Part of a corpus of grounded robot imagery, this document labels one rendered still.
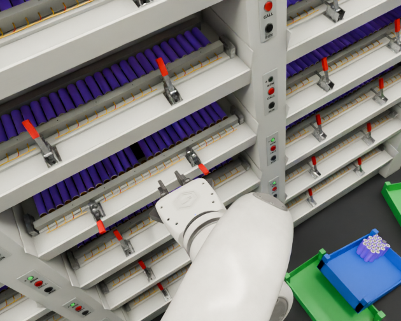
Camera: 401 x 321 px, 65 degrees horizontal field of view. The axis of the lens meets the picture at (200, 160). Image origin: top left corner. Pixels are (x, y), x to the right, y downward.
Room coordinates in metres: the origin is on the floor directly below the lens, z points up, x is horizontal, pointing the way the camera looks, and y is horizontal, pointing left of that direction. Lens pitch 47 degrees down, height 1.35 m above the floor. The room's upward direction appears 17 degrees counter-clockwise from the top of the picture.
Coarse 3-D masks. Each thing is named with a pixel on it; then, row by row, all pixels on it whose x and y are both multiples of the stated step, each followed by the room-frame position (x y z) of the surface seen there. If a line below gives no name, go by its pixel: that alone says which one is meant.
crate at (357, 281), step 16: (336, 256) 0.46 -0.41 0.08; (352, 256) 0.45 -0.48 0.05; (384, 256) 0.43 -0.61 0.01; (336, 272) 0.40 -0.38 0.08; (352, 272) 0.39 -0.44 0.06; (368, 272) 0.38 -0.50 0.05; (384, 272) 0.37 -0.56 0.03; (400, 272) 0.35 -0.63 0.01; (336, 288) 0.34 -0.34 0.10; (352, 288) 0.33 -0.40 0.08; (368, 288) 0.32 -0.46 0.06; (384, 288) 0.31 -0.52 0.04; (352, 304) 0.27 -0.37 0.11; (368, 304) 0.25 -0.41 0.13
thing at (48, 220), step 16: (208, 128) 0.61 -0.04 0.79; (224, 128) 0.60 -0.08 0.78; (192, 144) 0.57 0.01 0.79; (160, 160) 0.55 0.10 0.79; (128, 176) 0.53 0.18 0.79; (96, 192) 0.51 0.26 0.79; (112, 192) 0.50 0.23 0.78; (64, 208) 0.49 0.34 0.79; (80, 208) 0.48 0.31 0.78; (48, 224) 0.47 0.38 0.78
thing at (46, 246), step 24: (240, 120) 0.61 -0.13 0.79; (216, 144) 0.58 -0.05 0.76; (240, 144) 0.56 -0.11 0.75; (168, 168) 0.54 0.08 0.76; (192, 168) 0.53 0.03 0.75; (144, 192) 0.49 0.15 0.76; (24, 216) 0.49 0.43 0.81; (120, 216) 0.47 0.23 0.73; (24, 240) 0.42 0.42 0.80; (48, 240) 0.43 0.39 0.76; (72, 240) 0.43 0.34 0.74
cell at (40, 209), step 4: (32, 196) 0.54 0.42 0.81; (36, 196) 0.54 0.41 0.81; (40, 196) 0.54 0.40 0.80; (36, 200) 0.53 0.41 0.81; (40, 200) 0.53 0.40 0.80; (36, 204) 0.52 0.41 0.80; (40, 204) 0.51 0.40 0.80; (44, 204) 0.52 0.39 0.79; (40, 208) 0.50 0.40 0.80; (44, 208) 0.50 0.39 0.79; (40, 212) 0.49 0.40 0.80; (44, 212) 0.49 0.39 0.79
